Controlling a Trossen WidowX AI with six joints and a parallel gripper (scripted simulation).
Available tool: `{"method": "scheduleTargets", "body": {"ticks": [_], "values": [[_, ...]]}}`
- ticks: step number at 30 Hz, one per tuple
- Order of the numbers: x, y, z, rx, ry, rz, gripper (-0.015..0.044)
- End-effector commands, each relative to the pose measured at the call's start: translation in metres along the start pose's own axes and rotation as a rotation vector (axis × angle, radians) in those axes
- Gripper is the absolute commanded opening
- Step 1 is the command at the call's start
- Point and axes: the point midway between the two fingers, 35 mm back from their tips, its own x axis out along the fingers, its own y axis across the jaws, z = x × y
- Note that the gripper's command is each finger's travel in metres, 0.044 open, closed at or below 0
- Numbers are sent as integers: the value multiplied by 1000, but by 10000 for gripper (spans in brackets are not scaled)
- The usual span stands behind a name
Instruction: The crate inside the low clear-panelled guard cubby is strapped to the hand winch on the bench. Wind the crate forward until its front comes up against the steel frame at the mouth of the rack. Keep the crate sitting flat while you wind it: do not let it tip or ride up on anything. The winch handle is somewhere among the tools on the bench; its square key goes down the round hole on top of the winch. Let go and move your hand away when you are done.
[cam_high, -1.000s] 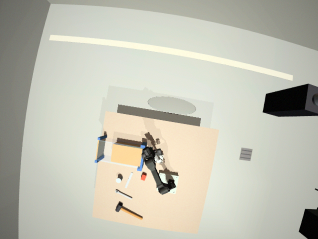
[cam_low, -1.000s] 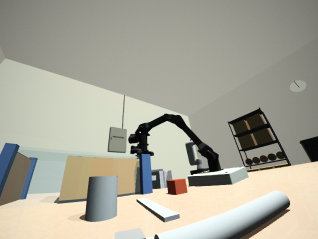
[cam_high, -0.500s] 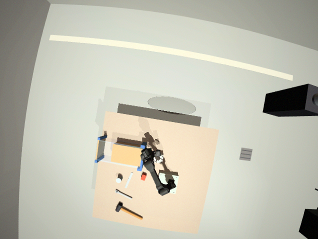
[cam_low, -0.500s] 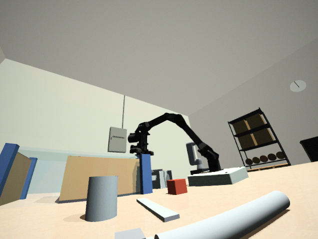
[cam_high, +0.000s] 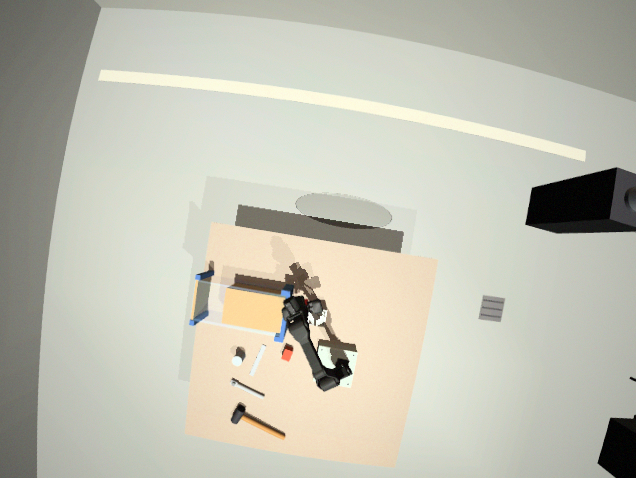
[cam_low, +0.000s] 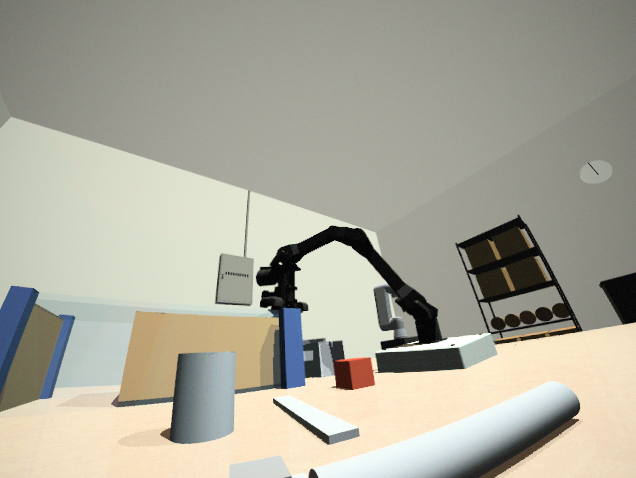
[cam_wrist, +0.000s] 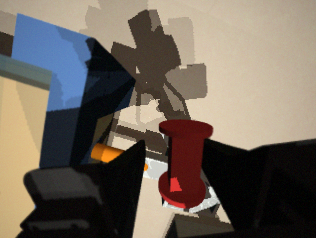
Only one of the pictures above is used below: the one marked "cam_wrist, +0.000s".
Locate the winch handle with red knob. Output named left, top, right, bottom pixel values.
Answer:
left=158, top=119, right=214, bottom=209

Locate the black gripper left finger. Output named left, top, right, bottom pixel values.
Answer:
left=23, top=140, right=146, bottom=238

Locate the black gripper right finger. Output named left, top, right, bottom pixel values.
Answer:
left=202, top=138, right=316, bottom=231

